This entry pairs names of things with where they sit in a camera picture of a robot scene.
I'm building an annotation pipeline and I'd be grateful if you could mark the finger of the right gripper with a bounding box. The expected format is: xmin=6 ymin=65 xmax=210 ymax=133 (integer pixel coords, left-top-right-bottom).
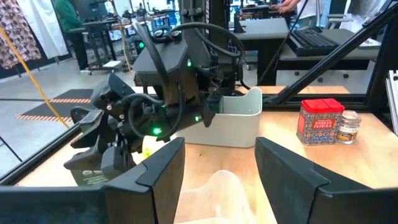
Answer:
xmin=63 ymin=144 xmax=105 ymax=180
xmin=70 ymin=107 xmax=105 ymax=149

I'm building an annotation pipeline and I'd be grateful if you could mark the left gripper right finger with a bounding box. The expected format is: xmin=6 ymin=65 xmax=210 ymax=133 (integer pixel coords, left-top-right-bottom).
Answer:
xmin=254 ymin=136 xmax=398 ymax=224

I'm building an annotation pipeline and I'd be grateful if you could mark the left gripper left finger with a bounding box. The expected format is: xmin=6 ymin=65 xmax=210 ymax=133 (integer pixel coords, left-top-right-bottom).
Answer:
xmin=0 ymin=136 xmax=187 ymax=224

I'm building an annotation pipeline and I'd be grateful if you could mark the red-lidded smoked paprika tin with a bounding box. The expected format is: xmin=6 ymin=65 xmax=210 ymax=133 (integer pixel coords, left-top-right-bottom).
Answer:
xmin=295 ymin=98 xmax=346 ymax=146

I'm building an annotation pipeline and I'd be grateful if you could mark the cork-topped glass spice jar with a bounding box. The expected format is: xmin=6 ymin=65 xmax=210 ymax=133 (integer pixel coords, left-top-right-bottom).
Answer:
xmin=336 ymin=110 xmax=363 ymax=145

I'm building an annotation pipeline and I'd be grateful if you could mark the hazard-striped black floor mat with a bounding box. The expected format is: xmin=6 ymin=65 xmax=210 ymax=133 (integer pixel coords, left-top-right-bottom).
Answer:
xmin=15 ymin=88 xmax=95 ymax=123

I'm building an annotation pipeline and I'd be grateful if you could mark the black workbench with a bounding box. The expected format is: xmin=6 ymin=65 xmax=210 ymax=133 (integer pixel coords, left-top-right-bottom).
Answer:
xmin=67 ymin=17 xmax=125 ymax=75

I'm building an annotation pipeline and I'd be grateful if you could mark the person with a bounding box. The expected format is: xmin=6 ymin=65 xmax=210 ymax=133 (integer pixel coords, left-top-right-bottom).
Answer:
xmin=269 ymin=0 xmax=330 ymax=16
xmin=53 ymin=0 xmax=91 ymax=72

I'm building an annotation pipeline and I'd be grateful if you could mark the clear plastic bin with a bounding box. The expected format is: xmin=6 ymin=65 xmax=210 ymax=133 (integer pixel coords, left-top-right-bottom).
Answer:
xmin=173 ymin=169 xmax=259 ymax=224

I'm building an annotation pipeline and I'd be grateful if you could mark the white cloth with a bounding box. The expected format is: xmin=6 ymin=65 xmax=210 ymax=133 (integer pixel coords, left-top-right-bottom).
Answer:
xmin=17 ymin=0 xmax=70 ymax=60

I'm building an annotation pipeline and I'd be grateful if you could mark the white plastic bin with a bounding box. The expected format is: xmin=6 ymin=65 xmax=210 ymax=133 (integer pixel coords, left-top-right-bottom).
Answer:
xmin=174 ymin=86 xmax=264 ymax=149

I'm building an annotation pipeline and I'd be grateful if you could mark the brown patterned cloth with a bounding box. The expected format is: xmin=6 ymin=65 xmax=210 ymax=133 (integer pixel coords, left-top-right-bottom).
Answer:
xmin=0 ymin=0 xmax=43 ymax=70

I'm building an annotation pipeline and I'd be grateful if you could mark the grey desk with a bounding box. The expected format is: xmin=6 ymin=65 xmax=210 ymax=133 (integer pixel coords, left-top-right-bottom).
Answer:
xmin=275 ymin=28 xmax=382 ymax=94
xmin=233 ymin=17 xmax=290 ymax=86

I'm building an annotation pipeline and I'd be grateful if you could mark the black keyboard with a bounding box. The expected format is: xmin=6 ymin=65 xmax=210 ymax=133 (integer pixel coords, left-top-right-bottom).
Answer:
xmin=285 ymin=27 xmax=340 ymax=57

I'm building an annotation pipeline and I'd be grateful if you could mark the yellow cable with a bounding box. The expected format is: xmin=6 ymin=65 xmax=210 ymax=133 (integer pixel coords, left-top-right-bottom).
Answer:
xmin=0 ymin=26 xmax=71 ymax=129

